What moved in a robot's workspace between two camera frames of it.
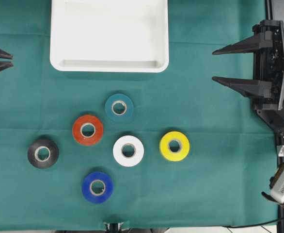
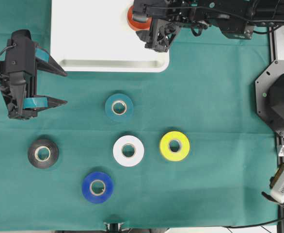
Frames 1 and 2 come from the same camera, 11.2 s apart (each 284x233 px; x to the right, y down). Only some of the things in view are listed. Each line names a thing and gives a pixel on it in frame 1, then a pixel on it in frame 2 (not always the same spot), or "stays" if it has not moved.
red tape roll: (87, 130) → (137, 25)
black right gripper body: (271, 64) → (167, 17)
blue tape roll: (97, 188) stays
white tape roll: (128, 151) stays
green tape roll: (118, 108) stays
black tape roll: (43, 154) stays
